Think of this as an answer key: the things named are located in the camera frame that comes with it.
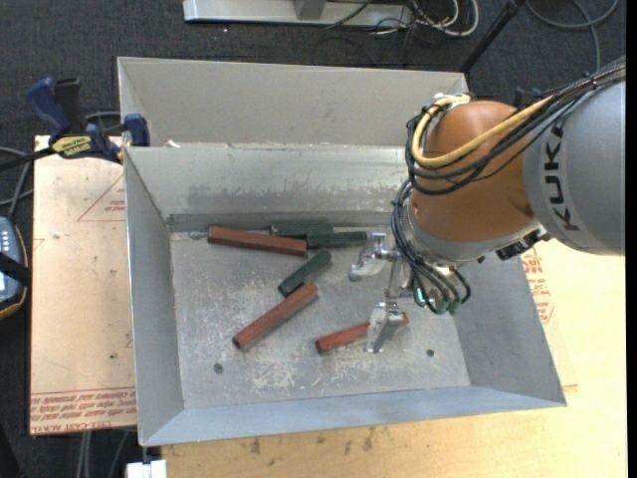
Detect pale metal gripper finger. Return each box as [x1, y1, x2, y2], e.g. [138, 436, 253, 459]
[347, 232, 394, 283]
[365, 301, 406, 355]

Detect dark green flat block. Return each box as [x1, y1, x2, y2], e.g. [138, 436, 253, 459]
[269, 221, 335, 240]
[277, 248, 333, 299]
[305, 230, 370, 250]

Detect red-brown flat block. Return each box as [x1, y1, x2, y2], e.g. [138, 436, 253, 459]
[206, 225, 309, 258]
[231, 281, 320, 353]
[315, 312, 411, 355]

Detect grey metal bin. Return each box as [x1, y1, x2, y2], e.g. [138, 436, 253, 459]
[116, 56, 568, 448]

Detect brown cardboard board red print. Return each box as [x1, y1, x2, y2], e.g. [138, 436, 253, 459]
[29, 134, 581, 437]

